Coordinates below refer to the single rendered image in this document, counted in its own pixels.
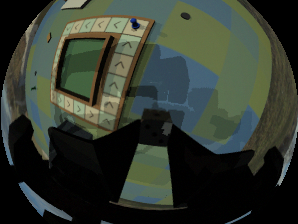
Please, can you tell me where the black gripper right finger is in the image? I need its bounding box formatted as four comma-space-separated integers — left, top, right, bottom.
168, 124, 255, 208

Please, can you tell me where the white sheet of paper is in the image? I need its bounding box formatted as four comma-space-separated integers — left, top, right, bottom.
61, 0, 90, 10

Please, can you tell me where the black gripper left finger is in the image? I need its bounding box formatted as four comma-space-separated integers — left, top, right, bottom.
48, 119, 141, 202

